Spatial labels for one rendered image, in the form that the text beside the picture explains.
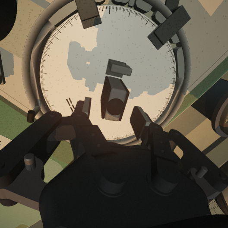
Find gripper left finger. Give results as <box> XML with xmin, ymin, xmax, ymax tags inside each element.
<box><xmin>0</xmin><ymin>97</ymin><xmax>108</xmax><ymax>181</ymax></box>

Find black round object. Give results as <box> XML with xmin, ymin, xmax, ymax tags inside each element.
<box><xmin>0</xmin><ymin>0</ymin><xmax>18</xmax><ymax>42</ymax></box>

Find small brown lever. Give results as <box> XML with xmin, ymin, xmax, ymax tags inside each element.
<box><xmin>27</xmin><ymin>101</ymin><xmax>42</xmax><ymax>123</ymax></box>

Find grey block dial knob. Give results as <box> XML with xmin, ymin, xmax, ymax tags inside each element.
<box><xmin>100</xmin><ymin>76</ymin><xmax>130</xmax><ymax>122</ymax></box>

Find white protractor dial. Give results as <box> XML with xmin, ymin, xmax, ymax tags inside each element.
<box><xmin>39</xmin><ymin>5</ymin><xmax>177</xmax><ymax>142</ymax></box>

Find grey drafting head ring body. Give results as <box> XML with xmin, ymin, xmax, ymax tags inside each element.
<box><xmin>21</xmin><ymin>0</ymin><xmax>192</xmax><ymax>146</ymax></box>

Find small grey block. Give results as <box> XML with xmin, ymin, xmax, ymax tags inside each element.
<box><xmin>105</xmin><ymin>58</ymin><xmax>133</xmax><ymax>78</ymax></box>

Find brown rectangular block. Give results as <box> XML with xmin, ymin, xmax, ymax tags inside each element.
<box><xmin>74</xmin><ymin>0</ymin><xmax>102</xmax><ymax>29</ymax></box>

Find green cutting mat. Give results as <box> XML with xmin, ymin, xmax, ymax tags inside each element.
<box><xmin>0</xmin><ymin>78</ymin><xmax>228</xmax><ymax>228</ymax></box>

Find dark grey rectangular block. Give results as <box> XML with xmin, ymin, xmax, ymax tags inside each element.
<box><xmin>147</xmin><ymin>5</ymin><xmax>191</xmax><ymax>50</ymax></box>

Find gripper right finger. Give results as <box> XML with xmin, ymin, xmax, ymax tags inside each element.
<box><xmin>130</xmin><ymin>106</ymin><xmax>228</xmax><ymax>196</ymax></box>

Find tan round wheel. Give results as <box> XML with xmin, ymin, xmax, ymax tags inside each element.
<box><xmin>211</xmin><ymin>92</ymin><xmax>228</xmax><ymax>138</ymax></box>

